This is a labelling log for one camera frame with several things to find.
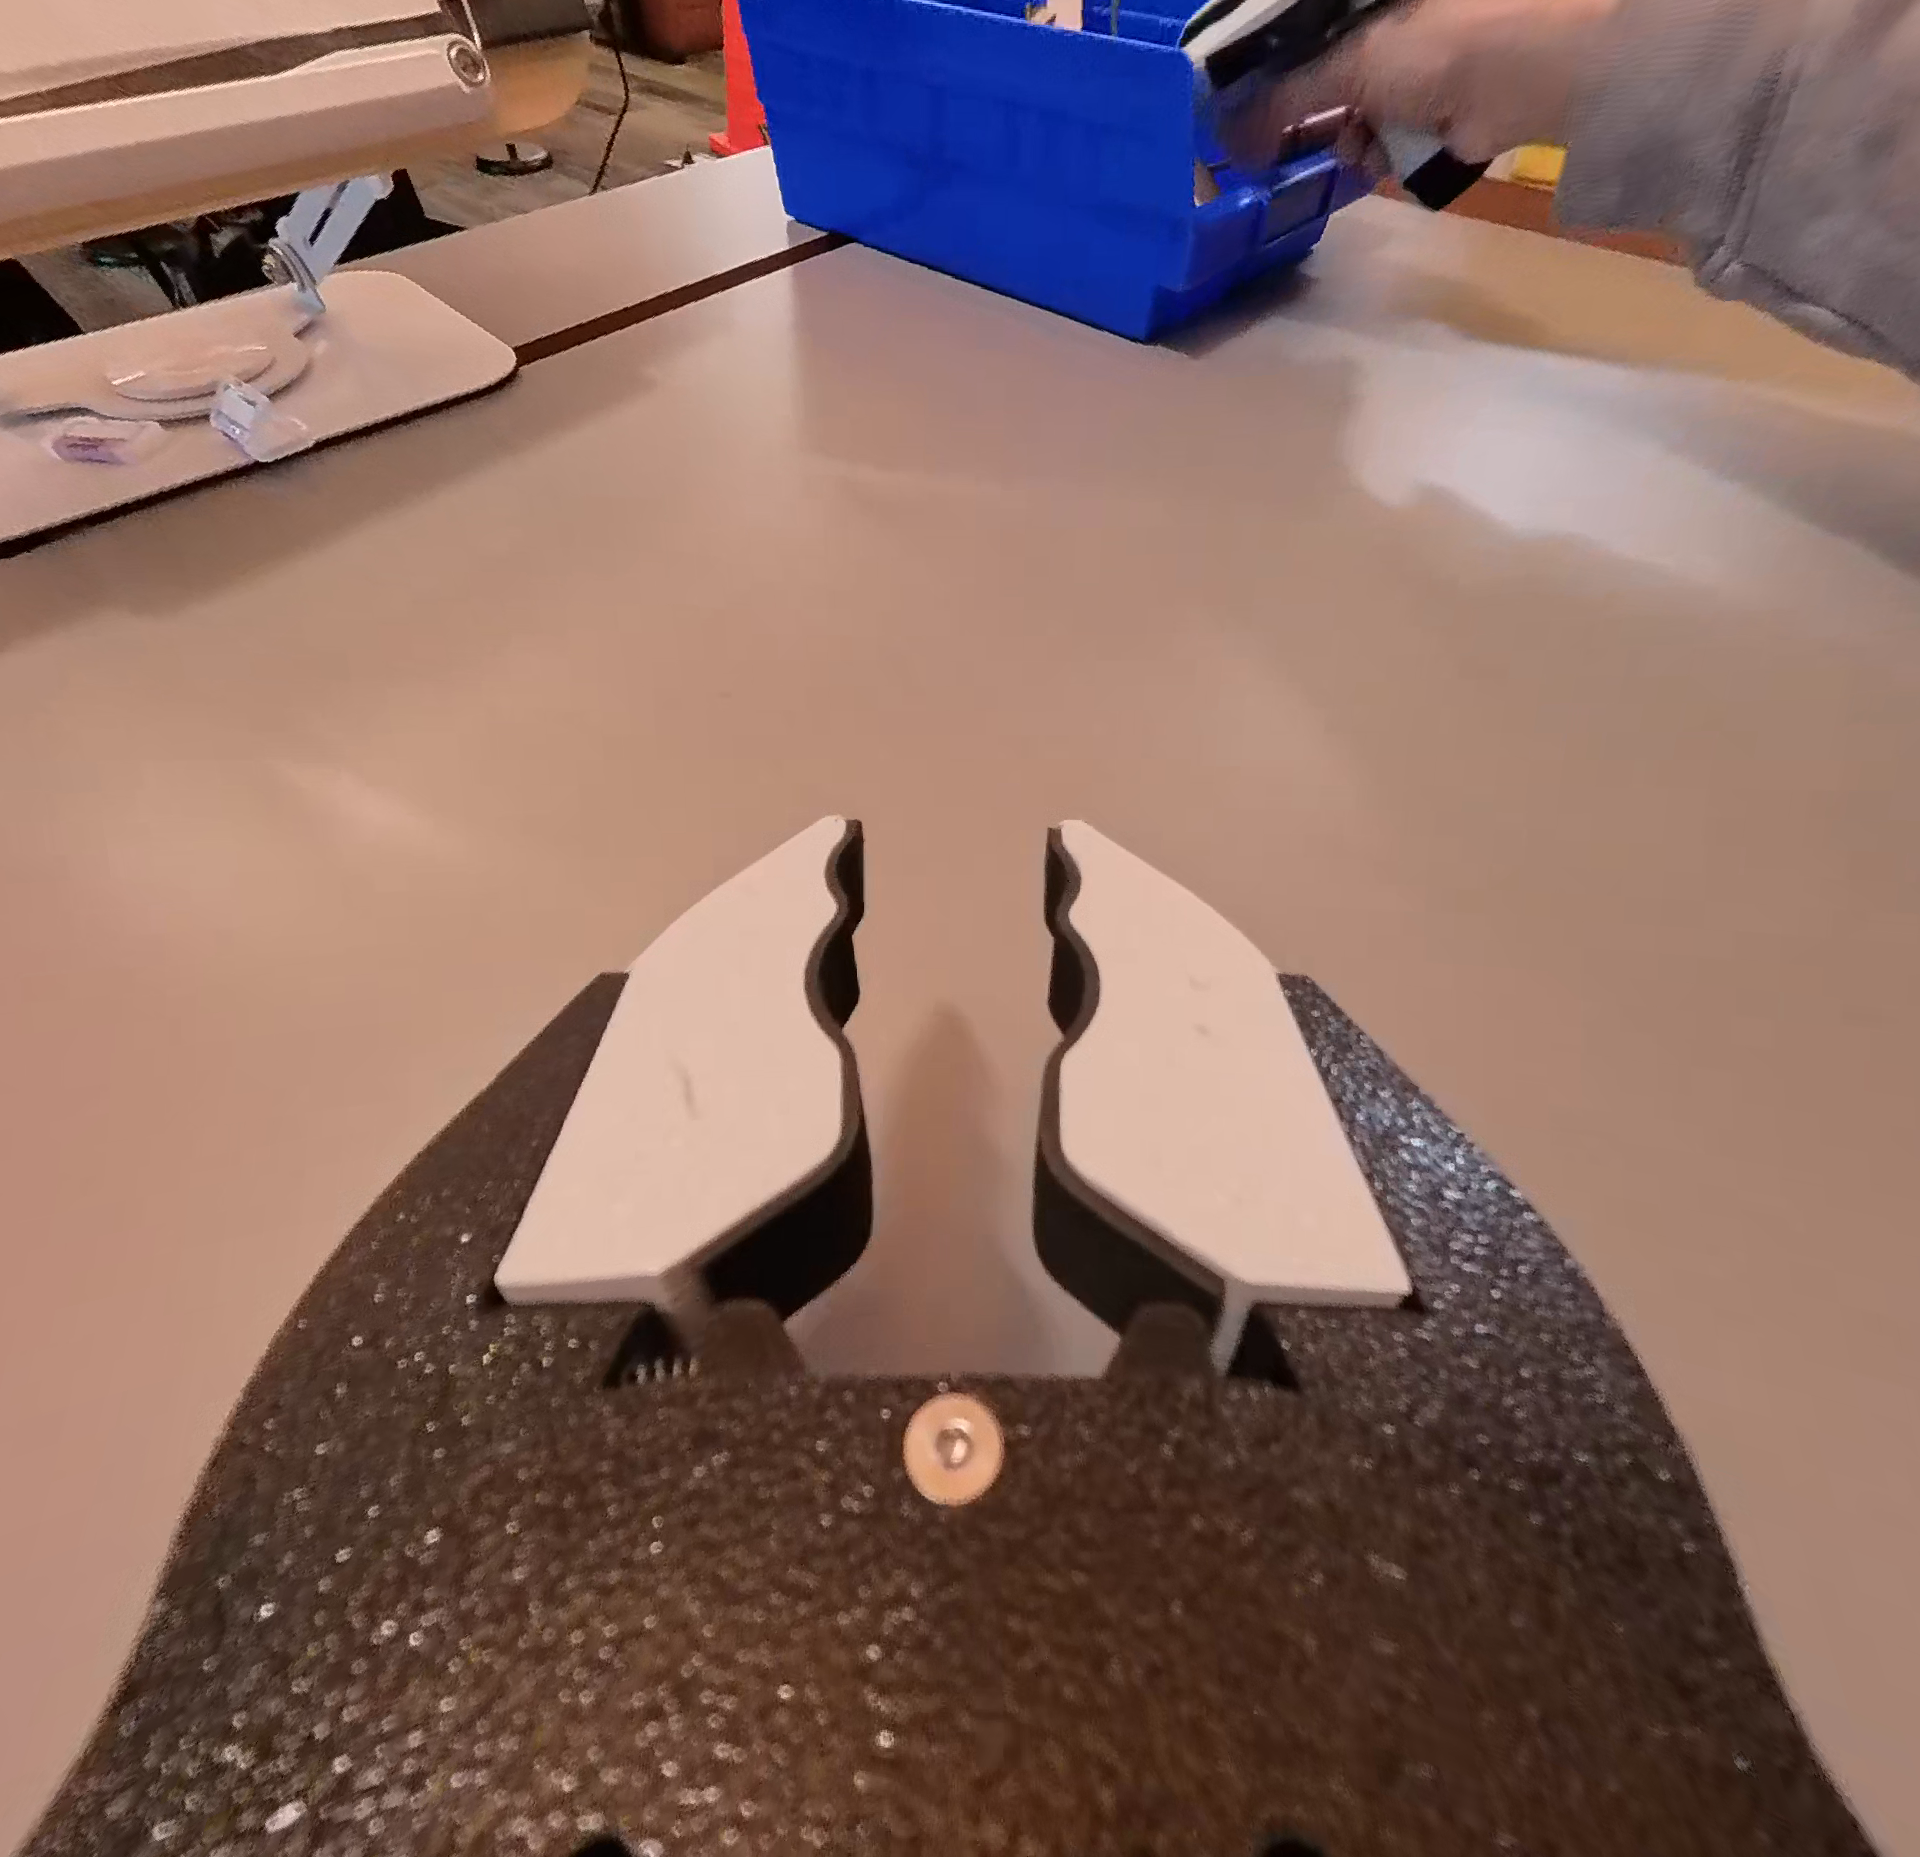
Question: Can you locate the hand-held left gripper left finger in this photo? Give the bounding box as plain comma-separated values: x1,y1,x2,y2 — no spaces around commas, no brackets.
493,815,874,1315

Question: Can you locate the metal sign bracket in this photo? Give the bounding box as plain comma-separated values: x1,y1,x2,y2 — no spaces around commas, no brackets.
261,174,405,317

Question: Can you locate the person's right forearm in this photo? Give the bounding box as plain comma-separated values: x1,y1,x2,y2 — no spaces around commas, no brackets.
1549,0,1920,377

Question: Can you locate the grey desk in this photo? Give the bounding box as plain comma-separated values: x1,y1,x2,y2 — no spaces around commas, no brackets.
0,144,1920,1857

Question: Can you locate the white sign base plate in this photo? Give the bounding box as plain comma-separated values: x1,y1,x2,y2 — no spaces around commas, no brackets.
0,267,521,548

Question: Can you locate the blue plastic bin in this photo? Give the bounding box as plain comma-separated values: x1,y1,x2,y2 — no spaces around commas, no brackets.
723,0,1377,344

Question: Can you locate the person's right hand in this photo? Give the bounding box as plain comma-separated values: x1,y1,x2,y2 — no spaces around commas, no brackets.
1274,0,1640,185

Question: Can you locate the orange floor cone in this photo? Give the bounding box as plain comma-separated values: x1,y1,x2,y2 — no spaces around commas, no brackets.
717,0,775,160

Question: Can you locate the small clear plastic clip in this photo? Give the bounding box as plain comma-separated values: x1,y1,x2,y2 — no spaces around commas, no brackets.
207,377,311,461

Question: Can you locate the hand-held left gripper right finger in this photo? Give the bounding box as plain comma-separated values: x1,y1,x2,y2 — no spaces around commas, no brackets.
1031,817,1415,1367

